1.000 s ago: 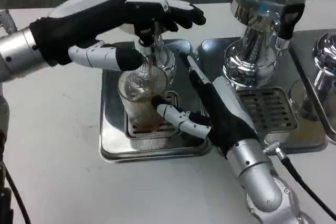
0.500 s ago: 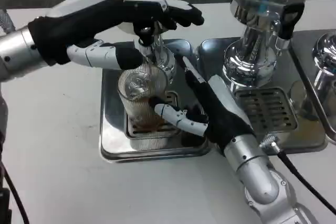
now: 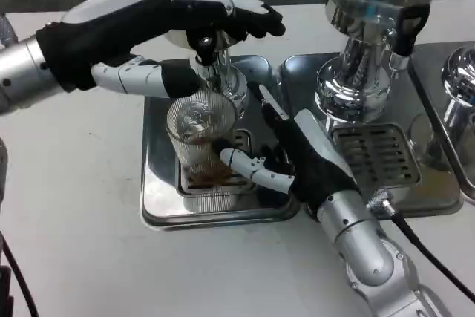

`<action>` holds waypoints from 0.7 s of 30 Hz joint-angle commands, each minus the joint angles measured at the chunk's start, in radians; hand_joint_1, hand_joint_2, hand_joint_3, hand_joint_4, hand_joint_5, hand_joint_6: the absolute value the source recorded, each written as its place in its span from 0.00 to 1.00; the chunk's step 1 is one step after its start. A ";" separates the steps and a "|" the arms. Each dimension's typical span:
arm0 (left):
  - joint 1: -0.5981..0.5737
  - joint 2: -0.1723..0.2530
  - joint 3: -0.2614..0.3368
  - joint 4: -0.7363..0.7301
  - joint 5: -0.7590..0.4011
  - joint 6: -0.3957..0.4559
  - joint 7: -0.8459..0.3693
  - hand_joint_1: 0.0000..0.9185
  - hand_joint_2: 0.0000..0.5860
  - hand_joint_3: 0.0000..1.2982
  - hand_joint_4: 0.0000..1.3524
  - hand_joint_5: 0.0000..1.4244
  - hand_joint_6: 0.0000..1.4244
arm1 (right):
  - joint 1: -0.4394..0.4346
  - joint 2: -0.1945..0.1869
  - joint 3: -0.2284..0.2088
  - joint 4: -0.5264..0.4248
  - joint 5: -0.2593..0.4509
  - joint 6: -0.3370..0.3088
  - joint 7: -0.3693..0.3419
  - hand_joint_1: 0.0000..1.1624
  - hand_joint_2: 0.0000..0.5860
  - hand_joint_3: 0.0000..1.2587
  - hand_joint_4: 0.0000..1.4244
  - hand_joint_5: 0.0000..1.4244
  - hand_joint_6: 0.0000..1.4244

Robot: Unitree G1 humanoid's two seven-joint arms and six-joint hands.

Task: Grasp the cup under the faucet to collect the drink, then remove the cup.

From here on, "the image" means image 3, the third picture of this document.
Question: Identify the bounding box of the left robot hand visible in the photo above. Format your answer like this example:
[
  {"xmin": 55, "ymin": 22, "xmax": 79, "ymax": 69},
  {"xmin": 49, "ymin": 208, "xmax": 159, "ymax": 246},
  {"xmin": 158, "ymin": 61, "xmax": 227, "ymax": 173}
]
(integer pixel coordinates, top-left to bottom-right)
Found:
[{"xmin": 35, "ymin": 0, "xmax": 286, "ymax": 99}]

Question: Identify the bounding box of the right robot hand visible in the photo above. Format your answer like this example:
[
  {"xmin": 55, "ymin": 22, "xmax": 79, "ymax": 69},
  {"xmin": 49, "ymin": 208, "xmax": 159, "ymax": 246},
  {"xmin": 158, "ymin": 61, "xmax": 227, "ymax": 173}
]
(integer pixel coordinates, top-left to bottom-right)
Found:
[{"xmin": 213, "ymin": 79, "xmax": 363, "ymax": 221}]

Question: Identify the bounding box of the black tap with silver screw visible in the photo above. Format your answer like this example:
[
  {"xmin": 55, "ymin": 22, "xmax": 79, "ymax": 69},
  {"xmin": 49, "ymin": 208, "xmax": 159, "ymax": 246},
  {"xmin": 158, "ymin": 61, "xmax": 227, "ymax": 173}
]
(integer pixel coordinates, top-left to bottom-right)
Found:
[{"xmin": 186, "ymin": 30, "xmax": 220, "ymax": 66}]

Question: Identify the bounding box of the clear ribbed glass cup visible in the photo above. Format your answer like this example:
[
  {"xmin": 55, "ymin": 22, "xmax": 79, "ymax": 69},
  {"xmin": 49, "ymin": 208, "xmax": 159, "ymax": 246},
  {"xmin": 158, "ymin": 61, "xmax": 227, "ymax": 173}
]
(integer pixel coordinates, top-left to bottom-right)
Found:
[{"xmin": 165, "ymin": 91, "xmax": 240, "ymax": 190}]

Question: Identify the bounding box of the steel slotted drip grid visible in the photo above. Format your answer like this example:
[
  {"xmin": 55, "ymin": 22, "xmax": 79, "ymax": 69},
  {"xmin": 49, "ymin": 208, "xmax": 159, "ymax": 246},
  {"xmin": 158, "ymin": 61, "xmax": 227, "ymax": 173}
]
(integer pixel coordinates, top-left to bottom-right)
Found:
[
  {"xmin": 331, "ymin": 123, "xmax": 422, "ymax": 188},
  {"xmin": 177, "ymin": 128, "xmax": 257, "ymax": 197}
]

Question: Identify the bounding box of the clear tank drink dispenser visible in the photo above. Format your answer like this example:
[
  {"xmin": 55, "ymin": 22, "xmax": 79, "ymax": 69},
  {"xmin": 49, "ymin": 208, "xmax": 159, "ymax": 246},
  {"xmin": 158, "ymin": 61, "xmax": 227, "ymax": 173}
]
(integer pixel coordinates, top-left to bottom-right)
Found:
[{"xmin": 314, "ymin": 0, "xmax": 448, "ymax": 125}]

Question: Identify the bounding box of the steel drip tray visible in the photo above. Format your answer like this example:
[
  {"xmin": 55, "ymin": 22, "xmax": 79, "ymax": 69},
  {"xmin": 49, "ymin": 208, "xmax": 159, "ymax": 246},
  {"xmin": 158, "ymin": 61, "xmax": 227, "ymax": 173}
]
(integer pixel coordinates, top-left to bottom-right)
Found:
[
  {"xmin": 140, "ymin": 55, "xmax": 301, "ymax": 229},
  {"xmin": 278, "ymin": 51, "xmax": 465, "ymax": 218},
  {"xmin": 407, "ymin": 40, "xmax": 475, "ymax": 201}
]

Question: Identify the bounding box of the chrome dispenser stand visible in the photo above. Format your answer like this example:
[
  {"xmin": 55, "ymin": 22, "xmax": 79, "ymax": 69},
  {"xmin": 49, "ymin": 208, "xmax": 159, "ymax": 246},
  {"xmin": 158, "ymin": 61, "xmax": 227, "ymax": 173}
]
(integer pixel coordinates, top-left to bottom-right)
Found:
[{"xmin": 441, "ymin": 45, "xmax": 475, "ymax": 162}]

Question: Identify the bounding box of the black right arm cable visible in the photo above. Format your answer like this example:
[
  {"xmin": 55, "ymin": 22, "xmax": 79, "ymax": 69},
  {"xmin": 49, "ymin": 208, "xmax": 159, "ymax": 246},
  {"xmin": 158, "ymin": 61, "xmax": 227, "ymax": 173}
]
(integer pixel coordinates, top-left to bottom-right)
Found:
[{"xmin": 366, "ymin": 189, "xmax": 475, "ymax": 301}]

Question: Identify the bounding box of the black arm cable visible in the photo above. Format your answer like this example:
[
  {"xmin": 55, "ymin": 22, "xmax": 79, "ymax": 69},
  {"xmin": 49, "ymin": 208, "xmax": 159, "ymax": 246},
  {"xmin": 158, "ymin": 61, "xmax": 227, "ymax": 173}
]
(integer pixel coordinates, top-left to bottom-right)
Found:
[
  {"xmin": 0, "ymin": 233, "xmax": 40, "ymax": 317},
  {"xmin": 366, "ymin": 189, "xmax": 475, "ymax": 301}
]

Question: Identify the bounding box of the black loop tap handle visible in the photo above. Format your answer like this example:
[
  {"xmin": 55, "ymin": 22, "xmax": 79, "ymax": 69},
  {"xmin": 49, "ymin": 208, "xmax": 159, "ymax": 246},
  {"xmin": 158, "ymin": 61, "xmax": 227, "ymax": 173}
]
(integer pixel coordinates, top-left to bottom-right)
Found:
[{"xmin": 393, "ymin": 4, "xmax": 431, "ymax": 56}]

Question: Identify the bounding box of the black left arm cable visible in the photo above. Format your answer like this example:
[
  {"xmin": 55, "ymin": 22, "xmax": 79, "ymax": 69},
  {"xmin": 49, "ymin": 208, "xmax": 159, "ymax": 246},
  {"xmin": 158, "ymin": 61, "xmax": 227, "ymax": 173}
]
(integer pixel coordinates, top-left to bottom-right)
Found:
[{"xmin": 0, "ymin": 233, "xmax": 40, "ymax": 317}]

